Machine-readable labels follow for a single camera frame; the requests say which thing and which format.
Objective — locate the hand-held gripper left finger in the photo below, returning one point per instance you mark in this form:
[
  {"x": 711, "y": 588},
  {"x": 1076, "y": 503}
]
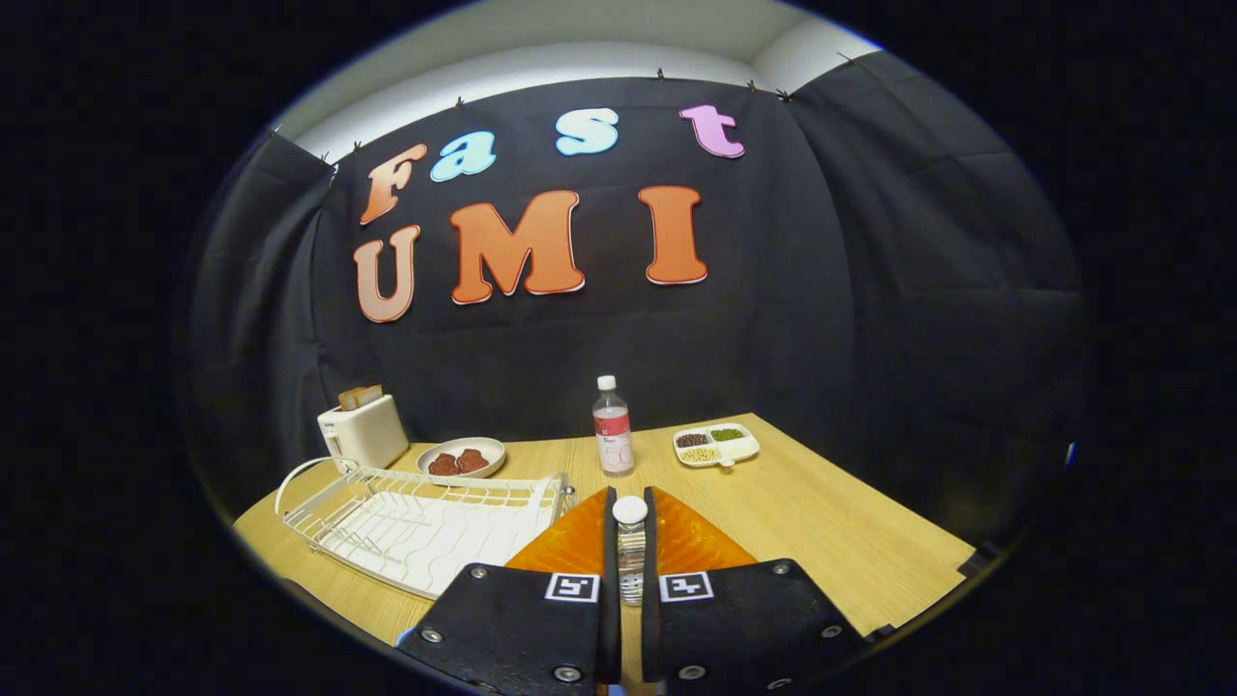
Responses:
[{"x": 611, "y": 619}]

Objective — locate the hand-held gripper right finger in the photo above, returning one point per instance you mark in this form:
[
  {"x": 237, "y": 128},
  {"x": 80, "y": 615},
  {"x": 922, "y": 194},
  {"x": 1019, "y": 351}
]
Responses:
[{"x": 649, "y": 619}]

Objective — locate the white divided dish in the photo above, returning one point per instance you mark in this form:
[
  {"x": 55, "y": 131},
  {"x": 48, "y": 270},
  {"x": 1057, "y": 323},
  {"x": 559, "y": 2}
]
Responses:
[{"x": 739, "y": 449}]

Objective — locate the beige round plate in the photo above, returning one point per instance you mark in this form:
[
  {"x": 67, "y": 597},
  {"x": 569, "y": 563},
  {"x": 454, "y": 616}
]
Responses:
[{"x": 488, "y": 447}]

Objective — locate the pile of yellow beans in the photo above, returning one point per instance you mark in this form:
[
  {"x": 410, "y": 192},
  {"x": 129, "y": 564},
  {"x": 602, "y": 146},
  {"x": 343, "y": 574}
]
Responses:
[{"x": 700, "y": 454}]

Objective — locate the clear plastic water bottle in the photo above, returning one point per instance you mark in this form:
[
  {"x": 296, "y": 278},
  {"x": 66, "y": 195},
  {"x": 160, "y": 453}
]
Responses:
[{"x": 614, "y": 440}]

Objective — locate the pile of dark beans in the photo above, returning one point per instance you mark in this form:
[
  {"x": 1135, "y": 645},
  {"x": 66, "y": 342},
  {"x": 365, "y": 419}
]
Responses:
[{"x": 693, "y": 440}]

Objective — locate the pile of green beans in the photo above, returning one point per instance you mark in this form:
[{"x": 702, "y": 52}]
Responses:
[{"x": 728, "y": 435}]

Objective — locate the red meat piece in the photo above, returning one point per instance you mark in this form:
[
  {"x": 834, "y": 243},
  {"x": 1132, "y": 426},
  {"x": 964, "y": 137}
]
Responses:
[
  {"x": 444, "y": 465},
  {"x": 473, "y": 461}
]

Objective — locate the white toaster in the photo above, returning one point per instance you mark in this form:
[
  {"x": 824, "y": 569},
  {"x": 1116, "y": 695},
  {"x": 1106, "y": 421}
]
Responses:
[{"x": 367, "y": 435}]

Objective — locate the brown toast slices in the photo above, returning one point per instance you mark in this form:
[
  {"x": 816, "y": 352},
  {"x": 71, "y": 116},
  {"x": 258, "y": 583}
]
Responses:
[{"x": 359, "y": 396}]

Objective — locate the black backdrop cloth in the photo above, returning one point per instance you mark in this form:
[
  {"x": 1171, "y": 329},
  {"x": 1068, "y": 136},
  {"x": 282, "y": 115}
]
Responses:
[{"x": 821, "y": 290}]

